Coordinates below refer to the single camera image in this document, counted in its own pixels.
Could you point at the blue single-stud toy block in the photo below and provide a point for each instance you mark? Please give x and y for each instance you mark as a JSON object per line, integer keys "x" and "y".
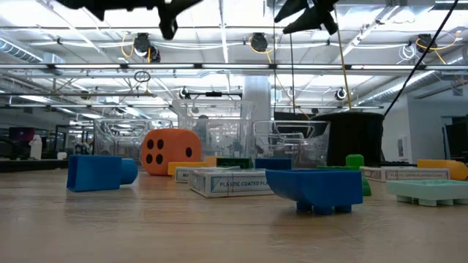
{"x": 95, "y": 173}

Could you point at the yellow single-stud toy block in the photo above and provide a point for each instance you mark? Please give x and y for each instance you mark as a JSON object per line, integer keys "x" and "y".
{"x": 459, "y": 170}

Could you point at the bright green toy brick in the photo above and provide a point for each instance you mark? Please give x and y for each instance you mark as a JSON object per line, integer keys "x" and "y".
{"x": 354, "y": 160}

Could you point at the deep clear plastic bin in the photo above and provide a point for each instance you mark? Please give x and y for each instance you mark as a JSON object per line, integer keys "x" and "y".
{"x": 234, "y": 139}

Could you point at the black aluminium table frame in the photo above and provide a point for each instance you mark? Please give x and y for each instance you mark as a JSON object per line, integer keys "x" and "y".
{"x": 33, "y": 166}

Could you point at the blue two-stud toy brick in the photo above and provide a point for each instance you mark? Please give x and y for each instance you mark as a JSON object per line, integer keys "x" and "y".
{"x": 314, "y": 186}

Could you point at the white card box black emblem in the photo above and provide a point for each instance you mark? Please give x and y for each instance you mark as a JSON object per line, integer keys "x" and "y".
{"x": 181, "y": 175}
{"x": 402, "y": 174}

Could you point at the person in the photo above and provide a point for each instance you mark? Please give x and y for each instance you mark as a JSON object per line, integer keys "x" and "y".
{"x": 202, "y": 126}

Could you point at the dark green flat brick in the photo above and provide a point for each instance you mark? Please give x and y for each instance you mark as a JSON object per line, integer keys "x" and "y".
{"x": 234, "y": 163}

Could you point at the orange-yellow toy block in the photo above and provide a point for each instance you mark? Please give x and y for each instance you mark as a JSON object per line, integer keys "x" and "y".
{"x": 171, "y": 168}

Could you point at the long ceiling light bar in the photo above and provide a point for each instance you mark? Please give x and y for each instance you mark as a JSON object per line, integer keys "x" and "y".
{"x": 234, "y": 66}

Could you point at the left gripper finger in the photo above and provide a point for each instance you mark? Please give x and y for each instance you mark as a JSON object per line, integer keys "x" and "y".
{"x": 179, "y": 5}

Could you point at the white building column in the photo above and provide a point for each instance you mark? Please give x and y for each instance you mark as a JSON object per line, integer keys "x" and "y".
{"x": 256, "y": 95}

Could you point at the white card box teal emblem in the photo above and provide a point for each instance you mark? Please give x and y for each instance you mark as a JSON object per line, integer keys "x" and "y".
{"x": 226, "y": 184}

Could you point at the orange foam die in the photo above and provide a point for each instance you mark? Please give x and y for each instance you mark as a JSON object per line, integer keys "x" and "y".
{"x": 173, "y": 139}

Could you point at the black plastic bucket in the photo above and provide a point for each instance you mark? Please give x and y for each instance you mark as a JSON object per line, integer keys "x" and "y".
{"x": 354, "y": 139}

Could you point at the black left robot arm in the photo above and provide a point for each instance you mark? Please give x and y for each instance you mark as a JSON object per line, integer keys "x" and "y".
{"x": 97, "y": 11}

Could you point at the shallow clear plastic tray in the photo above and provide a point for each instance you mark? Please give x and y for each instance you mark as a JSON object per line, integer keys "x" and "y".
{"x": 292, "y": 142}
{"x": 117, "y": 142}

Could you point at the mint green flat brick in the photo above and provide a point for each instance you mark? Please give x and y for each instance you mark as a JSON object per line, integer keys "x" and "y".
{"x": 428, "y": 190}

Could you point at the blue roof-shaped toy block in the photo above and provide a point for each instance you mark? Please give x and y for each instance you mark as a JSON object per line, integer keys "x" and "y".
{"x": 272, "y": 163}

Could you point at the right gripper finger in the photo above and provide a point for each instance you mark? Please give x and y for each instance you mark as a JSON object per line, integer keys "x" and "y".
{"x": 294, "y": 9}
{"x": 311, "y": 20}

